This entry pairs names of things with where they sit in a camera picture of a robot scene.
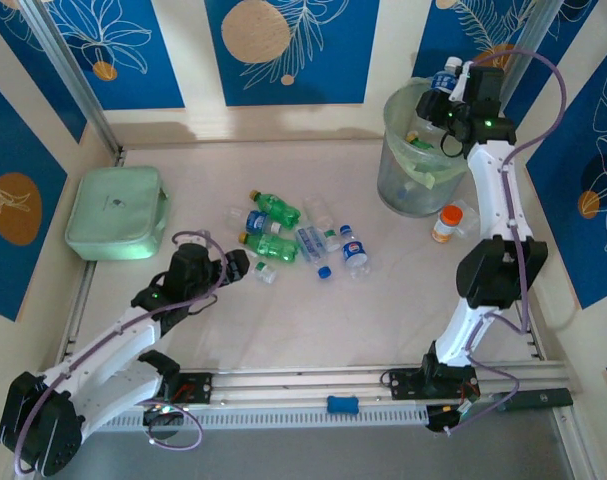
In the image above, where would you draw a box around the blue label bottle white cap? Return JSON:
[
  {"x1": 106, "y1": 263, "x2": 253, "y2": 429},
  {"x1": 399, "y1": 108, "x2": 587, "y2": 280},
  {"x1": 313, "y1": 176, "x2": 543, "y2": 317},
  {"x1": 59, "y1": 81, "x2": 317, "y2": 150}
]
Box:
[
  {"x1": 244, "y1": 209, "x2": 284, "y2": 236},
  {"x1": 429, "y1": 56, "x2": 465, "y2": 96}
]

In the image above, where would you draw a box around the clear plastic bottle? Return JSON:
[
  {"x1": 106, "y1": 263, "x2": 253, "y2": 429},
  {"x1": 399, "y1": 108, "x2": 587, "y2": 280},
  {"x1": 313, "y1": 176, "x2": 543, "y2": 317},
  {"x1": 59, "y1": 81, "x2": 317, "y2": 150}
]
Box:
[
  {"x1": 302, "y1": 195, "x2": 335, "y2": 229},
  {"x1": 224, "y1": 206, "x2": 249, "y2": 232}
]

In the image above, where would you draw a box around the clear bottle light blue label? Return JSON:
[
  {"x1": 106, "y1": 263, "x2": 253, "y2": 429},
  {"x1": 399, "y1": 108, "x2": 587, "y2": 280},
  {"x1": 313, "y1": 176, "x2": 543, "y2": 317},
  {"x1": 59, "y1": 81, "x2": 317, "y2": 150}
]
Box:
[{"x1": 294, "y1": 224, "x2": 333, "y2": 280}]

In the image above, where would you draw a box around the Pepsi label clear bottle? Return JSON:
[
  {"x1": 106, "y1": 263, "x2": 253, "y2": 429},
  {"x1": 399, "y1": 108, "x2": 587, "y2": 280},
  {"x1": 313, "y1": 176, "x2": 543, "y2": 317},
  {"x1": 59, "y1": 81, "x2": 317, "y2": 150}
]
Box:
[{"x1": 339, "y1": 224, "x2": 373, "y2": 280}]

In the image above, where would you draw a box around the pale green bin liner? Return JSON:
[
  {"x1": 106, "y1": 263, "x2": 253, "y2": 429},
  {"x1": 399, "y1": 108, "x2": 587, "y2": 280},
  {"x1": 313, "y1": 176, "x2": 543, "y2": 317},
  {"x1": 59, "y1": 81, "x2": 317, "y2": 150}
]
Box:
[{"x1": 382, "y1": 77, "x2": 468, "y2": 190}]

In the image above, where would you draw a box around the clear plastic trash bin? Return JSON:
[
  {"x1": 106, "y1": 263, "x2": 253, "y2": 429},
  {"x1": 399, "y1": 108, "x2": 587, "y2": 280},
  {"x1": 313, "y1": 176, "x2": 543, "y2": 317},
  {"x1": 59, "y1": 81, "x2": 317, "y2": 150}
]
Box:
[{"x1": 376, "y1": 87, "x2": 469, "y2": 219}]

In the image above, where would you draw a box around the orange cap pill bottle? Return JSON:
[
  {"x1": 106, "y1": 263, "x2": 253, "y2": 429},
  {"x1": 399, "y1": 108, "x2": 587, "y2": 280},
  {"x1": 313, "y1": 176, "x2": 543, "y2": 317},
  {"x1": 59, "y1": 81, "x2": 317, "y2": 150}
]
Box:
[{"x1": 431, "y1": 204, "x2": 465, "y2": 245}]

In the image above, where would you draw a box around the clear plastic cup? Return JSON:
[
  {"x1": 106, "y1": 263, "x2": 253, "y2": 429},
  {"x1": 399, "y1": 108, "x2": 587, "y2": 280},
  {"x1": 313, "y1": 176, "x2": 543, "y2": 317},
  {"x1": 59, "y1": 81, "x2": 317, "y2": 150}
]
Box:
[{"x1": 452, "y1": 198, "x2": 482, "y2": 241}]

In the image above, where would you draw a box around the mint green zip pouch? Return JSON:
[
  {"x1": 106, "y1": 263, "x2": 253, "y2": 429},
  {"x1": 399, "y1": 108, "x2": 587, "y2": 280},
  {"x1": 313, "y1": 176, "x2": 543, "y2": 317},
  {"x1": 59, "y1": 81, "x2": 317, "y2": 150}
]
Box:
[{"x1": 64, "y1": 165, "x2": 172, "y2": 262}]

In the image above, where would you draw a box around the blue bone shaped object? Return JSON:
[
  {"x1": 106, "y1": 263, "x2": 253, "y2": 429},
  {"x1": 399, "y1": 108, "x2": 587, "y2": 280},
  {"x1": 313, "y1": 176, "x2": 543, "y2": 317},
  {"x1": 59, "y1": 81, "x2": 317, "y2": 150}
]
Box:
[{"x1": 326, "y1": 394, "x2": 361, "y2": 416}]

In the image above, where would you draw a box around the black flat bar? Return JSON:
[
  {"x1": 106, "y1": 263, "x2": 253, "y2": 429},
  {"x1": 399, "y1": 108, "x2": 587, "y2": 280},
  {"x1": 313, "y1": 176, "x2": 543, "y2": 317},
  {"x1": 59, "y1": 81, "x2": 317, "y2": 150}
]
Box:
[{"x1": 496, "y1": 387, "x2": 575, "y2": 413}]

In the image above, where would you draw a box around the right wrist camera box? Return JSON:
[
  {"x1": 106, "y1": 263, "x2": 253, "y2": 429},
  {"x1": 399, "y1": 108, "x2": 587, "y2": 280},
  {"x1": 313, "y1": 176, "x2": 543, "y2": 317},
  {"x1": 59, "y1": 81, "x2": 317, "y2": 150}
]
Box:
[{"x1": 451, "y1": 61, "x2": 506, "y2": 118}]

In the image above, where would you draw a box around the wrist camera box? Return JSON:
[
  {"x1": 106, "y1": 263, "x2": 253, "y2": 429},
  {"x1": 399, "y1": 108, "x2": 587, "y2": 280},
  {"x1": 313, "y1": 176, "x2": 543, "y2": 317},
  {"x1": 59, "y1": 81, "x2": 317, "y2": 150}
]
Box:
[
  {"x1": 451, "y1": 61, "x2": 506, "y2": 118},
  {"x1": 168, "y1": 229, "x2": 219, "y2": 289}
]

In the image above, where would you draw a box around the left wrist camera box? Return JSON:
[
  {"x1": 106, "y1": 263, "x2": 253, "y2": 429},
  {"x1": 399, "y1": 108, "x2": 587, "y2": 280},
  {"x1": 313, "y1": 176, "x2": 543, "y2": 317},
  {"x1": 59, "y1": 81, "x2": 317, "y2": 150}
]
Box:
[{"x1": 168, "y1": 229, "x2": 219, "y2": 289}]

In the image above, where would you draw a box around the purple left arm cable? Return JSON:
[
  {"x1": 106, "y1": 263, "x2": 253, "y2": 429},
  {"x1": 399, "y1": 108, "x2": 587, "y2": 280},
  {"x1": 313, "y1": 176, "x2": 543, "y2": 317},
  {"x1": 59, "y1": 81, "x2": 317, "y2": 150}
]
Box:
[{"x1": 12, "y1": 229, "x2": 229, "y2": 474}]

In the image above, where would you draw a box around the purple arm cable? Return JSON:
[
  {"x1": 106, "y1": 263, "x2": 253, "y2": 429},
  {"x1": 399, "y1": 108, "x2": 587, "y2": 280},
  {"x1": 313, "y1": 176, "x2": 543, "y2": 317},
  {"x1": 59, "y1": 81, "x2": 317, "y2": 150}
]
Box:
[
  {"x1": 442, "y1": 48, "x2": 569, "y2": 437},
  {"x1": 12, "y1": 229, "x2": 229, "y2": 474}
]

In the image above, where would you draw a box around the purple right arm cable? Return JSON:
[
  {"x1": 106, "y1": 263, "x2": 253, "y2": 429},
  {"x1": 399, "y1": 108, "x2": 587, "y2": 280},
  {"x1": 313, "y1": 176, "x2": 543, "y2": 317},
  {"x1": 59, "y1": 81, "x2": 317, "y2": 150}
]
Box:
[{"x1": 442, "y1": 48, "x2": 569, "y2": 437}]

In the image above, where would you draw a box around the aluminium side rail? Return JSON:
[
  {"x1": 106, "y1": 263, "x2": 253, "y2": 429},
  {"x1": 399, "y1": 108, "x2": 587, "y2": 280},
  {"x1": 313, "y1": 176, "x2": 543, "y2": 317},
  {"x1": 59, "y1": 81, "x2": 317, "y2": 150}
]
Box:
[
  {"x1": 60, "y1": 259, "x2": 98, "y2": 351},
  {"x1": 515, "y1": 287, "x2": 549, "y2": 361}
]

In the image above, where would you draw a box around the aluminium frame post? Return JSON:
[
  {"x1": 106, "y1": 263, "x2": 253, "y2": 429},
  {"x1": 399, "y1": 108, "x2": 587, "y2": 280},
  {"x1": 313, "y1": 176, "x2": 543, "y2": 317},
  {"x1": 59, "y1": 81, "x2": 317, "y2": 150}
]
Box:
[
  {"x1": 487, "y1": 0, "x2": 559, "y2": 116},
  {"x1": 20, "y1": 0, "x2": 127, "y2": 166}
]

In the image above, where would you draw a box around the grey slotted cable duct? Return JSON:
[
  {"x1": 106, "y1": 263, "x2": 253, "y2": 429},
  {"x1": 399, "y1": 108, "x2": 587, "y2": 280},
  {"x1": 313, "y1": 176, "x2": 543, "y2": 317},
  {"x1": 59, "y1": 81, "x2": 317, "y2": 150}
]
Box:
[{"x1": 75, "y1": 403, "x2": 430, "y2": 430}]

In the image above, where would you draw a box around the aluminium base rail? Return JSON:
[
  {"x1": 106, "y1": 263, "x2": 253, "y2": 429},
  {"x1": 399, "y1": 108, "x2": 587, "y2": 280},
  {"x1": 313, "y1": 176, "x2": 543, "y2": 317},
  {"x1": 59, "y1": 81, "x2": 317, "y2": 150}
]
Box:
[{"x1": 180, "y1": 360, "x2": 582, "y2": 404}]

